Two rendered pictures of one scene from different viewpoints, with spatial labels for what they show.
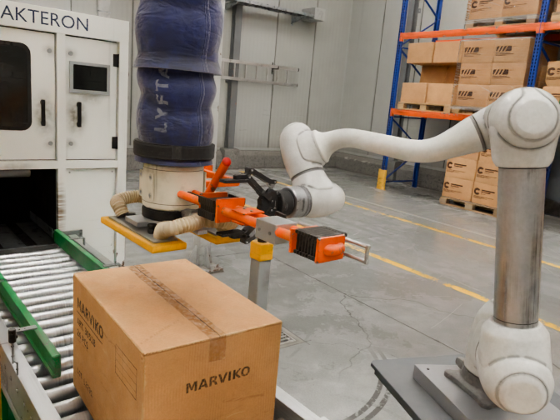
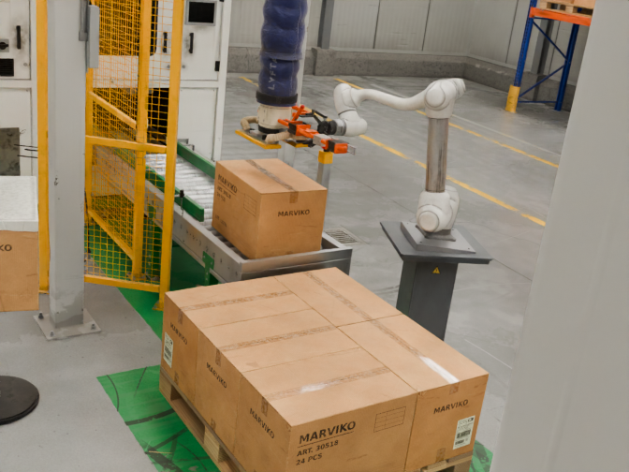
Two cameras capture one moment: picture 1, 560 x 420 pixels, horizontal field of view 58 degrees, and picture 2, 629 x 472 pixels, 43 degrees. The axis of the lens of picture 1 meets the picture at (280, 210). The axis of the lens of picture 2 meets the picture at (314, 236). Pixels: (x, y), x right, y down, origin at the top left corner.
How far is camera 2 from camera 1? 287 cm
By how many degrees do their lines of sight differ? 10
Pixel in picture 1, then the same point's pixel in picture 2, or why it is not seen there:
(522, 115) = (430, 95)
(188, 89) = (285, 68)
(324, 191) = (354, 123)
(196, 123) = (288, 85)
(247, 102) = not seen: outside the picture
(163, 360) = (269, 198)
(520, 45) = not seen: outside the picture
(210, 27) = (298, 37)
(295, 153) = (340, 101)
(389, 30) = not seen: outside the picture
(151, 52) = (269, 50)
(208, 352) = (289, 199)
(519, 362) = (428, 206)
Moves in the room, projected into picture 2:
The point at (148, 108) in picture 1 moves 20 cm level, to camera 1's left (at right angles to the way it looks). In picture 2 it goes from (265, 77) to (228, 71)
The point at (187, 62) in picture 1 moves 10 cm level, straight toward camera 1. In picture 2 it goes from (285, 55) to (286, 58)
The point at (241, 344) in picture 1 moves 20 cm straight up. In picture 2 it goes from (305, 197) to (309, 161)
